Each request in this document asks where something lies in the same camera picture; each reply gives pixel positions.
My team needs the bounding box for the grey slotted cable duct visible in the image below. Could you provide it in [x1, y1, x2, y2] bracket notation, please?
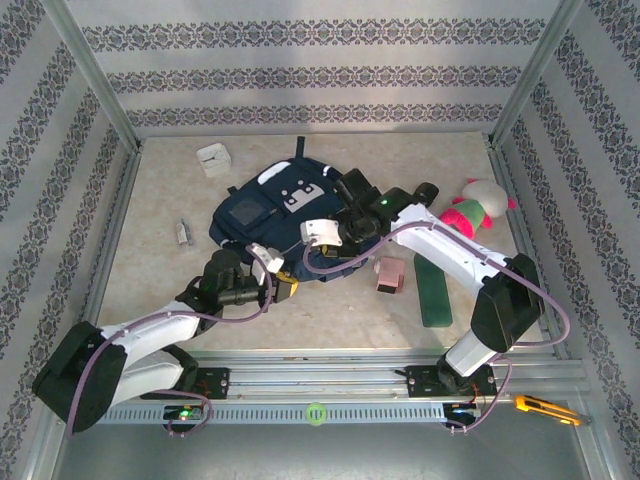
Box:
[67, 402, 447, 426]

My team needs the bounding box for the green pencil case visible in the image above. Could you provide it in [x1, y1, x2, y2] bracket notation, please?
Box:
[413, 252, 455, 329]

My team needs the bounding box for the pink charger block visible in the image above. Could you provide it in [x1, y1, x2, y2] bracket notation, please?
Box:
[374, 256, 407, 295]

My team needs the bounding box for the yellow utility knife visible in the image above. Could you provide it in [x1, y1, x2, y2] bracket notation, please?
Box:
[514, 394, 584, 426]

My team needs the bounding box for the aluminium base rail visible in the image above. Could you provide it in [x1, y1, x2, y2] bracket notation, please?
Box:
[47, 349, 589, 404]

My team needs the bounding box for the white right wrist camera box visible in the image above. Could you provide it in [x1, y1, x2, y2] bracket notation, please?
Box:
[299, 218, 345, 250]

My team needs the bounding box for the navy blue backpack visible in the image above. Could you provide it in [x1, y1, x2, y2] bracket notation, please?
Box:
[208, 135, 381, 284]

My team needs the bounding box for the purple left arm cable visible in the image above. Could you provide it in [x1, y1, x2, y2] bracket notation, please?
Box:
[67, 269, 275, 437]

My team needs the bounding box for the pink green white plush toy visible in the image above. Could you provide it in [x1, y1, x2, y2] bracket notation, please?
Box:
[438, 178, 518, 239]

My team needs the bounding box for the aluminium frame post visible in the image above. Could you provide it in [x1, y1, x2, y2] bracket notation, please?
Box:
[39, 0, 144, 151]
[487, 0, 586, 149]

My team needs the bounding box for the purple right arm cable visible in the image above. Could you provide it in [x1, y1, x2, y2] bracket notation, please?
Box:
[302, 222, 574, 435]

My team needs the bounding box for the aluminium side rail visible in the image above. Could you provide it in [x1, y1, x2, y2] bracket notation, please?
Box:
[67, 144, 146, 366]
[487, 142, 571, 361]

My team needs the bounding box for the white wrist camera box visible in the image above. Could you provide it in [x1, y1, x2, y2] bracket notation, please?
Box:
[299, 218, 345, 250]
[248, 242, 285, 274]

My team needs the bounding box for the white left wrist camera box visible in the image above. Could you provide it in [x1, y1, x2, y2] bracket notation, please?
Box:
[248, 242, 285, 274]

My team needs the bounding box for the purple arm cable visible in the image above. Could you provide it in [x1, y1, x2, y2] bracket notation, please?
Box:
[67, 269, 275, 437]
[302, 222, 574, 435]

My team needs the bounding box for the small circuit board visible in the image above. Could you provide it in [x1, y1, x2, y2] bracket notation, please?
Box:
[163, 404, 205, 422]
[444, 402, 484, 420]

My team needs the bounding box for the white square clock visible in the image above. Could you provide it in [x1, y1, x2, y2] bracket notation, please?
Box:
[195, 143, 234, 179]

